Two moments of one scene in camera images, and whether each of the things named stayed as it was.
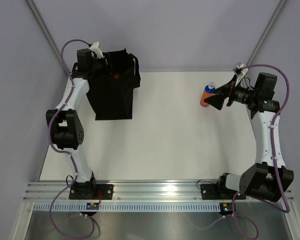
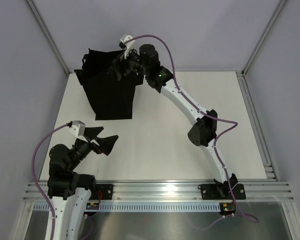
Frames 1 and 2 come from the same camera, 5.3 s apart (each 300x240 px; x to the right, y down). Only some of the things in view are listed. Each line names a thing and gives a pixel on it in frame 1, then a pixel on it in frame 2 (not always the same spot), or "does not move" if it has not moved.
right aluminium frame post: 278,7 does not move
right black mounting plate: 216,192 does not move
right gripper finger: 225,89 -> 119,71
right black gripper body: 242,95 -> 132,63
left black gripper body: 99,67 -> 81,149
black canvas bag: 110,90 does not move
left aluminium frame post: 44,28 does not move
